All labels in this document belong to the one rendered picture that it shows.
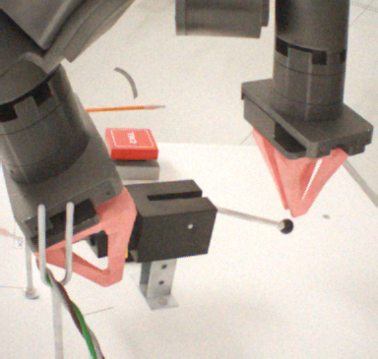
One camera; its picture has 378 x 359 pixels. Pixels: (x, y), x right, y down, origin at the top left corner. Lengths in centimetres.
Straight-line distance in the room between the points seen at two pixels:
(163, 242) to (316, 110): 14
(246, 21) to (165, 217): 14
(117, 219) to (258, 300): 19
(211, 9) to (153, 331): 23
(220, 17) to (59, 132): 13
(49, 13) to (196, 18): 18
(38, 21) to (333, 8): 22
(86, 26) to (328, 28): 20
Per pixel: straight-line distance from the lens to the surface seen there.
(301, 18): 38
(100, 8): 22
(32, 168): 32
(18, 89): 29
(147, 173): 60
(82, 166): 32
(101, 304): 45
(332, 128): 41
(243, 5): 37
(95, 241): 39
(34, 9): 22
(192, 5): 37
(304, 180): 48
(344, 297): 51
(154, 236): 40
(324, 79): 40
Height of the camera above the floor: 137
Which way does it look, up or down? 32 degrees down
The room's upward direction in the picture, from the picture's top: 47 degrees counter-clockwise
